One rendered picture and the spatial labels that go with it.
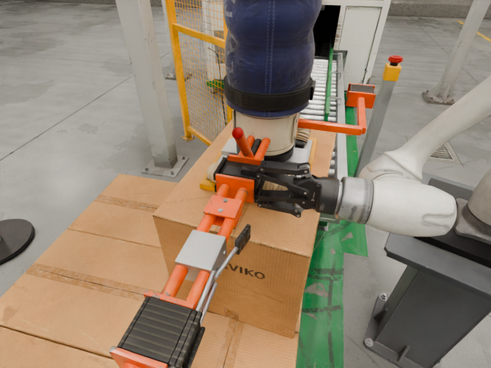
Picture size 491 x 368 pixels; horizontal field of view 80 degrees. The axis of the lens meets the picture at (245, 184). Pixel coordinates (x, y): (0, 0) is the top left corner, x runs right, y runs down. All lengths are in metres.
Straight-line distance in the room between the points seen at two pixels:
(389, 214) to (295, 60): 0.37
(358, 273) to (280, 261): 1.22
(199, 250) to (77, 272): 0.84
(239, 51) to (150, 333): 0.56
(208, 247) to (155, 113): 1.90
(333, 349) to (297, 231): 0.99
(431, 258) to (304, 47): 0.71
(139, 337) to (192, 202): 0.44
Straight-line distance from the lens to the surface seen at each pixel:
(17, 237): 2.39
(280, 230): 0.71
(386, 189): 0.60
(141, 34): 2.15
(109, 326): 1.11
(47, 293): 1.27
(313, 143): 1.00
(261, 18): 0.65
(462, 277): 1.05
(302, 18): 0.68
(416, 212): 0.61
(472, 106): 0.71
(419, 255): 1.04
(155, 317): 0.43
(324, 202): 0.59
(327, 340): 1.64
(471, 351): 1.90
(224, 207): 0.55
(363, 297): 1.81
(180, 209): 0.77
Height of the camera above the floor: 1.47
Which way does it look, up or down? 39 degrees down
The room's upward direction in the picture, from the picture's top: straight up
